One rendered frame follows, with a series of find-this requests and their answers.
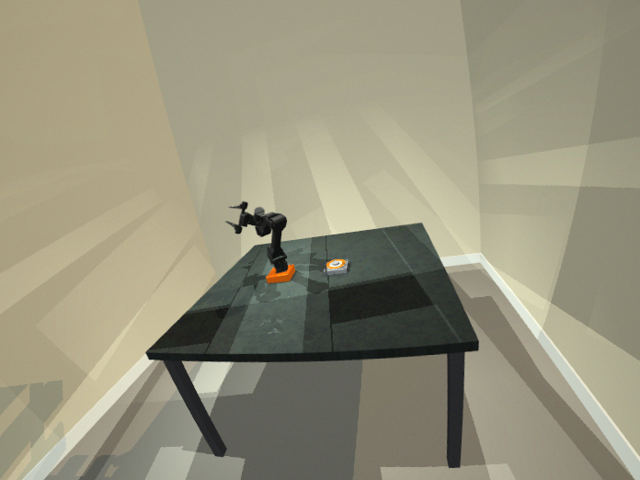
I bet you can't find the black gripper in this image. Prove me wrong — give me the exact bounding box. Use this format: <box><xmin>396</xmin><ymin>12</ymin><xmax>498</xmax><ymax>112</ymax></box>
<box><xmin>226</xmin><ymin>201</ymin><xmax>254</xmax><ymax>234</ymax></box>

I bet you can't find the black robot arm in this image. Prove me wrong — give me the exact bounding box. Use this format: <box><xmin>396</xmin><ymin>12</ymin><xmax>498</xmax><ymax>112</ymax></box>
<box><xmin>239</xmin><ymin>207</ymin><xmax>288</xmax><ymax>274</ymax></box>

